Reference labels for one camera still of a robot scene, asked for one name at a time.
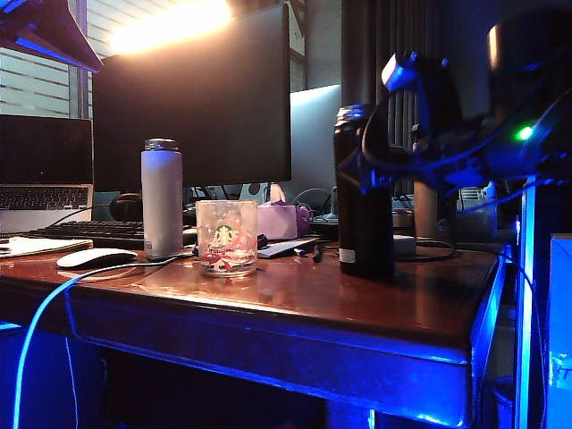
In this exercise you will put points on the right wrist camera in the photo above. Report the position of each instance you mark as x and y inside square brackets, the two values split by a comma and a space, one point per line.
[402, 71]

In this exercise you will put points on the dark purple pouch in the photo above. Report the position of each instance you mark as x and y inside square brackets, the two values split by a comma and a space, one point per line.
[263, 242]

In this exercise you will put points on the white computer mouse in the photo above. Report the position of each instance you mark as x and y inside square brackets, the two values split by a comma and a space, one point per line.
[94, 258]

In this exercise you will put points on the small round metal tin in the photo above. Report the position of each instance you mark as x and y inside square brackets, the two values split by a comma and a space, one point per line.
[404, 219]

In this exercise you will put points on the vertical frame post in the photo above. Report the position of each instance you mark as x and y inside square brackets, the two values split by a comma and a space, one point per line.
[526, 290]

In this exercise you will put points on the window blinds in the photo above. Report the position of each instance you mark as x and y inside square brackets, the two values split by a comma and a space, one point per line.
[31, 89]

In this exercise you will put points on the white power adapter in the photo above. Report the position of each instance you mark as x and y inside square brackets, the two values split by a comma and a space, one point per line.
[406, 246]

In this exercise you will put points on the blue usb stick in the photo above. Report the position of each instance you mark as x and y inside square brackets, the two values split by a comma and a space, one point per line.
[300, 252]

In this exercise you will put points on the flat grey notepad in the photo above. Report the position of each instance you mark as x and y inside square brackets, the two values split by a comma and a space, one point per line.
[281, 249]

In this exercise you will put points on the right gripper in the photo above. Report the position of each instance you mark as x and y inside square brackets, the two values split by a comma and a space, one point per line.
[447, 165]

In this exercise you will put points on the large black monitor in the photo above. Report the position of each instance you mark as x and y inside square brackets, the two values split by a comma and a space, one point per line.
[192, 111]

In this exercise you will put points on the glass cup with green logo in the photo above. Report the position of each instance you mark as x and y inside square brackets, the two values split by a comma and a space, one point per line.
[226, 237]

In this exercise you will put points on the white thermos bottle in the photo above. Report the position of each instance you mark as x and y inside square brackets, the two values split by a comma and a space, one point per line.
[162, 201]

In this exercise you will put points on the tan metal thermos bottle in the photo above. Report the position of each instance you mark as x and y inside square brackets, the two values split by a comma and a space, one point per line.
[424, 210]

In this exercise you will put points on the black headphones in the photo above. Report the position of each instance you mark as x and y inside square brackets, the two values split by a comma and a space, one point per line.
[127, 209]

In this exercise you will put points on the purple tissue box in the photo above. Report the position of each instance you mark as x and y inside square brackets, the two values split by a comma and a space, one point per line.
[277, 221]

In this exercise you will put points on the silver laptop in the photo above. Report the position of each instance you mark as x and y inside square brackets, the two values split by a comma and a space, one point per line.
[44, 152]

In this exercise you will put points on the black keyboard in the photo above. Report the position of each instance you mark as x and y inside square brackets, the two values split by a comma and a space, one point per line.
[89, 232]

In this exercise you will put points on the black thermos bottle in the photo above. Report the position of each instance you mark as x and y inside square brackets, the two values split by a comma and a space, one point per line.
[364, 232]

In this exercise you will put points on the translucent plastic container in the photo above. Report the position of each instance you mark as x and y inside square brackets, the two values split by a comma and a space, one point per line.
[476, 219]

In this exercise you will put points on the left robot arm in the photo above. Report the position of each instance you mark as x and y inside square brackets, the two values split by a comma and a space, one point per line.
[44, 27]

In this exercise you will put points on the white paper stack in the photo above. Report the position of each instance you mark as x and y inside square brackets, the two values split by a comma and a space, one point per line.
[44, 246]

